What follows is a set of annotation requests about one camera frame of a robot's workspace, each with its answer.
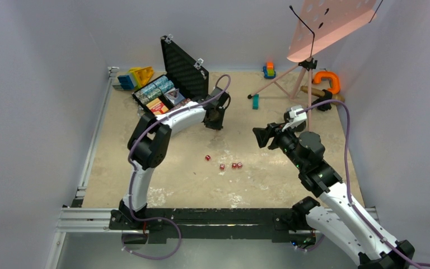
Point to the black poker chip case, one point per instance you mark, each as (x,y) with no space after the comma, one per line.
(187,73)

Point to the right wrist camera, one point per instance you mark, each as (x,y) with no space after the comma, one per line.
(294,118)

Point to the blue yellow lego bricks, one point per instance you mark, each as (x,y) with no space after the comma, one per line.
(136,78)

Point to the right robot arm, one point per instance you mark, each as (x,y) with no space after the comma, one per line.
(332,210)

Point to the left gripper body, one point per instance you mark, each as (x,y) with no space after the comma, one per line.
(216,123)

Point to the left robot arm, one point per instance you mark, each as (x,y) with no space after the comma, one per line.
(150,140)

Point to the red Texas Hold'em card deck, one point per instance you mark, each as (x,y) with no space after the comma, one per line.
(157,107)

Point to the wooden rolling pin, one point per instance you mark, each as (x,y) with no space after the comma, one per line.
(325,95)

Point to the pink music stand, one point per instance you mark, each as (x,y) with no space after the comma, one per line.
(320,25)

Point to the blue card deck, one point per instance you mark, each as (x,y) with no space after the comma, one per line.
(174,96)

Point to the light blue chip row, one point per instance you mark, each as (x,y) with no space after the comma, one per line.
(153,90)

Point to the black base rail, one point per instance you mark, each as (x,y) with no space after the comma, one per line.
(158,225)

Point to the teal block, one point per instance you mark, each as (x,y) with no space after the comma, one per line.
(255,102)

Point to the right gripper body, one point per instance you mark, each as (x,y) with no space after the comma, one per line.
(285,140)

